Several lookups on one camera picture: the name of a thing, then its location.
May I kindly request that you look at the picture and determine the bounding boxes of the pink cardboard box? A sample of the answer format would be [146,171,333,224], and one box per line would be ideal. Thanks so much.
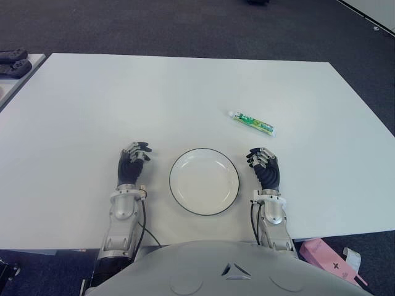
[299,239,368,286]

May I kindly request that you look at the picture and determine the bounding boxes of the white paper strap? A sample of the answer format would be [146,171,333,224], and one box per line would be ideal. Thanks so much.
[343,247,362,275]

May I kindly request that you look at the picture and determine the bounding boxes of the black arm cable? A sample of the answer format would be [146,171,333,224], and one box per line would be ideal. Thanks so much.
[250,202,262,246]
[138,197,163,247]

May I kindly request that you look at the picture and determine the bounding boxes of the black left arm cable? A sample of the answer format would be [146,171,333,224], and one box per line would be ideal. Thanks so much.
[138,197,163,247]

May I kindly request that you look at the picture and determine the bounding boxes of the black equipment with white bolts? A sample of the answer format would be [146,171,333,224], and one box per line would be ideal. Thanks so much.
[0,254,22,281]

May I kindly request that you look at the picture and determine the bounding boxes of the white side table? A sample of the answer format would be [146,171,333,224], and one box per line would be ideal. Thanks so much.
[0,52,47,112]

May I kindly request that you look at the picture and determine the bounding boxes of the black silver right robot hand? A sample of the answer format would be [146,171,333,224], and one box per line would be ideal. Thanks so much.
[246,147,280,191]

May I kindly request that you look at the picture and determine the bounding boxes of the grey robot torso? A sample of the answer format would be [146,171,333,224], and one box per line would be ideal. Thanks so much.
[81,239,373,296]

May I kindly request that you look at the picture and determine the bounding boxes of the black game controller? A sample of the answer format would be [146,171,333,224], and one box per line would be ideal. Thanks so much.
[0,60,33,77]
[0,48,28,62]

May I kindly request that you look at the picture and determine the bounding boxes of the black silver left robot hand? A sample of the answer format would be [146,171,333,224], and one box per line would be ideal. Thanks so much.
[118,141,153,189]

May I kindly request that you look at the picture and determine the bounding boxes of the white plate with black rim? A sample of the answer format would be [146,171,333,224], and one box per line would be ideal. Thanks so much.
[168,147,240,216]

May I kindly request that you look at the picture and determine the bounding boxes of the green white toothpaste tube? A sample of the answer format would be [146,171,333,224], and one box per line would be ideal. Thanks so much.
[227,109,275,139]

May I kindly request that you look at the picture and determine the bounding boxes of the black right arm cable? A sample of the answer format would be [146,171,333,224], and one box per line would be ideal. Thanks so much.
[250,202,262,246]

